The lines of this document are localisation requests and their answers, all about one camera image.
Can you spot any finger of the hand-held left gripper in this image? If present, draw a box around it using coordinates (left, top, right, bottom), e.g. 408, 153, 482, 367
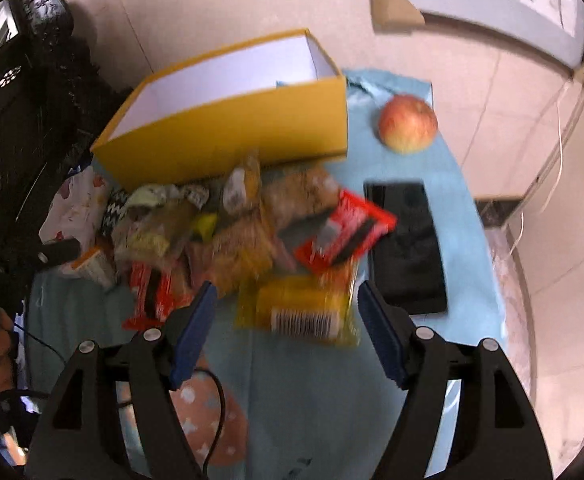
22, 238, 81, 271

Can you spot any orange striped cake packet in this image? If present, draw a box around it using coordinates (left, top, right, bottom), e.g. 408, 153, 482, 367
199, 215, 279, 297

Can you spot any white orange snack packet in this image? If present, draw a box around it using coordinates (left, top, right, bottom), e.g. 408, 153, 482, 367
61, 247, 118, 288

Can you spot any black smartphone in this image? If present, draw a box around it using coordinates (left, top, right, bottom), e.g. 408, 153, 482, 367
363, 179, 448, 315

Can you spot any yellow clear barcode packet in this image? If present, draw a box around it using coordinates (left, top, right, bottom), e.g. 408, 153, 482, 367
235, 275, 361, 348

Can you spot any yellow cardboard box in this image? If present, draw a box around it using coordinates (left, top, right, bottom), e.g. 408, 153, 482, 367
90, 28, 349, 193

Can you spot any white printed tissue pack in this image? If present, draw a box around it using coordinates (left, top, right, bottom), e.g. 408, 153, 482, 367
39, 165, 115, 248

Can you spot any cream cake clear packet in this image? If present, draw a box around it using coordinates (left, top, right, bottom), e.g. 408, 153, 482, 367
114, 202, 197, 261

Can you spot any small yellow clear packet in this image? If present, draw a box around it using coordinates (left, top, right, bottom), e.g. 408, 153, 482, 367
221, 152, 263, 217

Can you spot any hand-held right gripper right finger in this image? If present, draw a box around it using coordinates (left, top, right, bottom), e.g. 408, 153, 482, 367
357, 280, 555, 480

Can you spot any red apple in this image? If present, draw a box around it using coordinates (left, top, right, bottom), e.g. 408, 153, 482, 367
378, 94, 439, 155

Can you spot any white cable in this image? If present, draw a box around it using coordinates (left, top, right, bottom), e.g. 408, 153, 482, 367
509, 77, 575, 261

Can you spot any dark green zigzag packet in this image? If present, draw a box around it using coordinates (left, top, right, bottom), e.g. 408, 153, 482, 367
101, 187, 133, 236

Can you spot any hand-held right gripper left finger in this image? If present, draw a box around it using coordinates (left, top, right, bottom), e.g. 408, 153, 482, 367
24, 281, 219, 480

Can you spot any cardboard corner protector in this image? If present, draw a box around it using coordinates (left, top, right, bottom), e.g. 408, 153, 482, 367
369, 0, 426, 31

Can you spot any beige cabinet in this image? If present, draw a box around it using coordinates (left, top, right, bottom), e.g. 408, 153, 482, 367
476, 50, 584, 461

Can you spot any red black snack packet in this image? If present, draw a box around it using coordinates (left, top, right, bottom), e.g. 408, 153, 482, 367
294, 189, 397, 276

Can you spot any black cable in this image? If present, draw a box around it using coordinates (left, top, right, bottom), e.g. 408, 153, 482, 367
192, 367, 229, 473

